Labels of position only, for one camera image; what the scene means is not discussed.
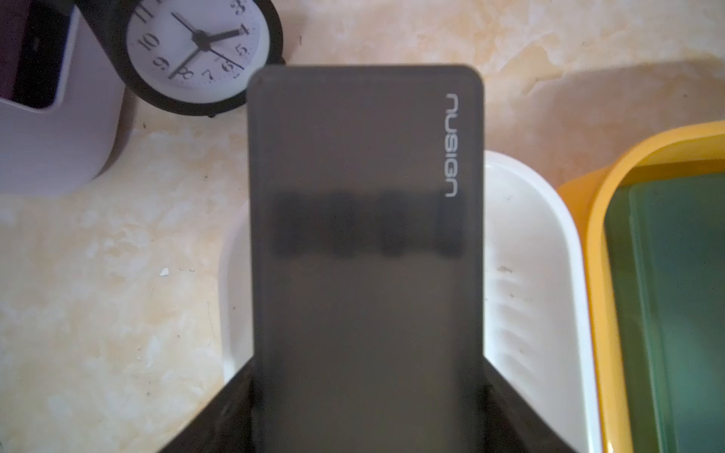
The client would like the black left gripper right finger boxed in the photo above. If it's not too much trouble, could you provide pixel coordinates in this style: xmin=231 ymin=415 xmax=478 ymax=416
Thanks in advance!
xmin=483 ymin=362 xmax=574 ymax=452

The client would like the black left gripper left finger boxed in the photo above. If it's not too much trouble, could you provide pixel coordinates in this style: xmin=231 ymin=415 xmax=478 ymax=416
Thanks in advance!
xmin=160 ymin=359 xmax=255 ymax=453

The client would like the dark grey pencil case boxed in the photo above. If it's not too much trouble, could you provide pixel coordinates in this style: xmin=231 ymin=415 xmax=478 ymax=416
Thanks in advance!
xmin=247 ymin=65 xmax=484 ymax=452

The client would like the white storage box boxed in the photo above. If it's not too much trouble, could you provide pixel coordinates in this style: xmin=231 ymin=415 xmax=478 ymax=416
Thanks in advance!
xmin=220 ymin=151 xmax=602 ymax=452

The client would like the green case in yellow box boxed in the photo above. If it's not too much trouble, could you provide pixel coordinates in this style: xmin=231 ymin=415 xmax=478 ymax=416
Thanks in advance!
xmin=605 ymin=174 xmax=724 ymax=452

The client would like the yellow storage box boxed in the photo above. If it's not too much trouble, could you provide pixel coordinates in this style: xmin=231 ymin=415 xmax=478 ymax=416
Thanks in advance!
xmin=557 ymin=120 xmax=724 ymax=452

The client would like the lilac plastic container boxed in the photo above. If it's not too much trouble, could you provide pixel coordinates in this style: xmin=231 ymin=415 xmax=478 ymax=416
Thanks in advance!
xmin=1 ymin=1 xmax=125 ymax=196

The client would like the black alarm clock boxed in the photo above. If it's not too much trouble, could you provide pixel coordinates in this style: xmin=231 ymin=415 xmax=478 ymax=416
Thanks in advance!
xmin=75 ymin=0 xmax=284 ymax=117

